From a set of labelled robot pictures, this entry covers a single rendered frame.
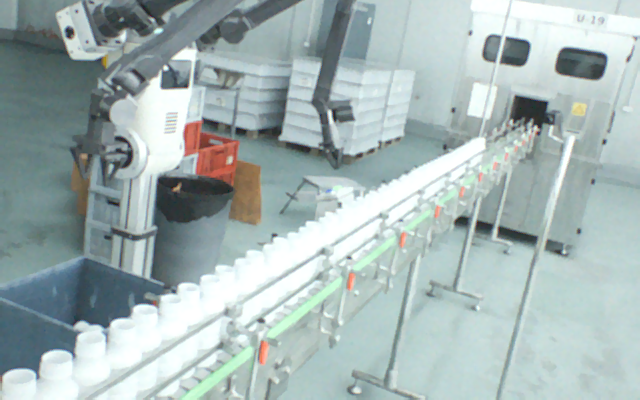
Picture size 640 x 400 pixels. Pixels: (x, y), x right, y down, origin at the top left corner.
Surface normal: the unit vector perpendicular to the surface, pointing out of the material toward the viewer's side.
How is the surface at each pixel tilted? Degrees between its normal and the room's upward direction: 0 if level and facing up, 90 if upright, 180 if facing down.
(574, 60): 90
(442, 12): 90
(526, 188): 90
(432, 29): 90
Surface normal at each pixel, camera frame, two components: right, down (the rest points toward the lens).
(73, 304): 0.91, 0.25
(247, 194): -0.39, 0.33
